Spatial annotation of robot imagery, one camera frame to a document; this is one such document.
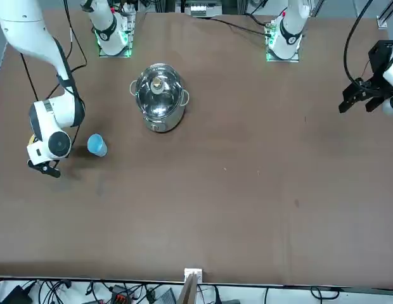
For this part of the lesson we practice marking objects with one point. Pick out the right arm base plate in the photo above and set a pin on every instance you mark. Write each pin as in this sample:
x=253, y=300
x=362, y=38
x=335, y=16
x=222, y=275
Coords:
x=115, y=55

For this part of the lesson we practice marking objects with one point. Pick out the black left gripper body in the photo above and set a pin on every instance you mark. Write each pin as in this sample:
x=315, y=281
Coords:
x=378, y=60

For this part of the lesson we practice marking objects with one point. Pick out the black power adapter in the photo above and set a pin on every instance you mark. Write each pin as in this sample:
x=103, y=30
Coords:
x=17, y=294

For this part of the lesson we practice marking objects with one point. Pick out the black red power strip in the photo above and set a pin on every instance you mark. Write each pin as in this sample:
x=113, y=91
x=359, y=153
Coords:
x=120, y=294

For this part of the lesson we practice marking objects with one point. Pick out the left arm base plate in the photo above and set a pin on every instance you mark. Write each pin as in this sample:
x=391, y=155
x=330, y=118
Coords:
x=280, y=59

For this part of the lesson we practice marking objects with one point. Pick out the silver frame rail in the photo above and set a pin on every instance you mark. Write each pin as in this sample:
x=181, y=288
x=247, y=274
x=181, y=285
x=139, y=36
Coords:
x=385, y=17

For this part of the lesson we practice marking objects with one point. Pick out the stainless steel pot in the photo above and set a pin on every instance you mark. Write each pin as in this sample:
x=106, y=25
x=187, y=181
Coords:
x=161, y=122

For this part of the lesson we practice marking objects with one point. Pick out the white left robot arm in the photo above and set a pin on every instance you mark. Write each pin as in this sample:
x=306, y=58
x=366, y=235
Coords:
x=290, y=31

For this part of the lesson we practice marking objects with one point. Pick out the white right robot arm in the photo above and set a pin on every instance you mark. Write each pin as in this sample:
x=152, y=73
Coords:
x=25, y=31

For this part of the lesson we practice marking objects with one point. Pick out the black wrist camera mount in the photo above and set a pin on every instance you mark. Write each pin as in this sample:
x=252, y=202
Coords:
x=50, y=172

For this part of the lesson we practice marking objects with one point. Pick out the blue plastic cup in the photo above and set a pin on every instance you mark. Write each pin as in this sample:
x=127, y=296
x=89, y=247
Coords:
x=96, y=145

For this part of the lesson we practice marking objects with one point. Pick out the aluminium camera post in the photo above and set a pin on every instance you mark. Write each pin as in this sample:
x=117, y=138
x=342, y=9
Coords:
x=188, y=291

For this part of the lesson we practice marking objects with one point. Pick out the white power strip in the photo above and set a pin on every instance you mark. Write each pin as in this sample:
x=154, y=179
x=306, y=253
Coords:
x=197, y=10

